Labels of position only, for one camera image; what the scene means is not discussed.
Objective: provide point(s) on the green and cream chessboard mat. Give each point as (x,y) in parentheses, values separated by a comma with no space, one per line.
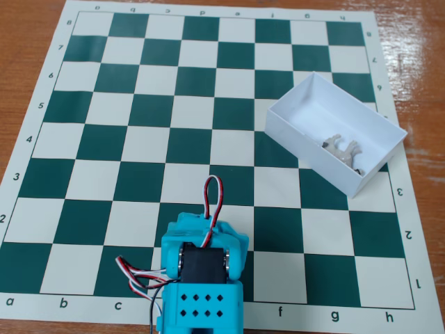
(229,146)

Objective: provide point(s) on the small grey toy horse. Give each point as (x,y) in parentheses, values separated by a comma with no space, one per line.
(342,153)

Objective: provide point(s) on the white open cardboard box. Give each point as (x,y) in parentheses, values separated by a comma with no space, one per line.
(313,104)

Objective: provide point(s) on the cyan robot arm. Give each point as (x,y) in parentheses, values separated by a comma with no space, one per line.
(203,302)

